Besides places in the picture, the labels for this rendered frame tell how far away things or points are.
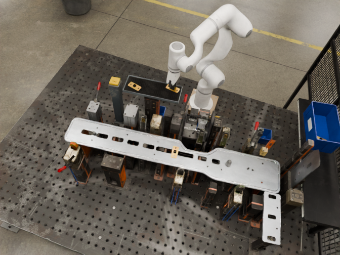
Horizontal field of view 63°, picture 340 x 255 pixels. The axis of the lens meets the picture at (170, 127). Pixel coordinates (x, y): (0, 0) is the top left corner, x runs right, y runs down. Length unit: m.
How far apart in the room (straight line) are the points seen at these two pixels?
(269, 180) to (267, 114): 0.82
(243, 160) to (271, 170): 0.18
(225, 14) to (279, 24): 3.12
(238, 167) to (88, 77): 1.51
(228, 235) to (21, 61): 3.11
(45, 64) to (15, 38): 0.65
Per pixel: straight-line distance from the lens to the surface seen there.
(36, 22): 4.46
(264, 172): 1.85
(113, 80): 1.90
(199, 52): 1.53
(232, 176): 1.77
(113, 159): 1.73
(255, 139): 1.80
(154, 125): 1.78
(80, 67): 2.68
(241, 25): 1.73
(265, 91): 3.65
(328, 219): 1.88
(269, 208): 1.78
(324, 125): 2.19
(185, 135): 1.88
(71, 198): 2.04
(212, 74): 1.94
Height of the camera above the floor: 2.57
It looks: 57 degrees down
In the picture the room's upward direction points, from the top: 7 degrees clockwise
